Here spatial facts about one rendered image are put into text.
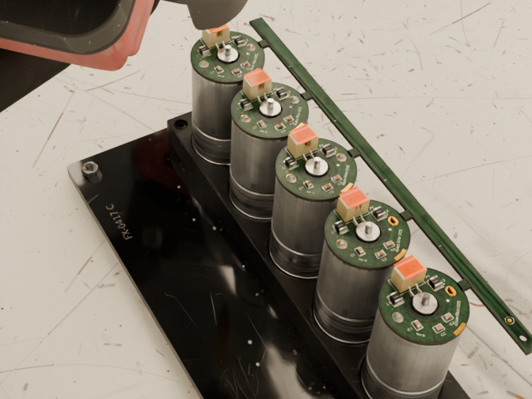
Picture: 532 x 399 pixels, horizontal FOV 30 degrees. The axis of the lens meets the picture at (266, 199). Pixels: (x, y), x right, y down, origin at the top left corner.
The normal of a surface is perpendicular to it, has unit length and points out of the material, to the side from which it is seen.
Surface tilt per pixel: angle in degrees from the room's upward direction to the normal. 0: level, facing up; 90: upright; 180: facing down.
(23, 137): 0
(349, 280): 90
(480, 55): 0
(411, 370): 90
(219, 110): 90
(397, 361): 90
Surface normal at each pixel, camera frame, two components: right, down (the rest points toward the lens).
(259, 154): -0.22, 0.75
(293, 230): -0.46, 0.67
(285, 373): 0.05, -0.63
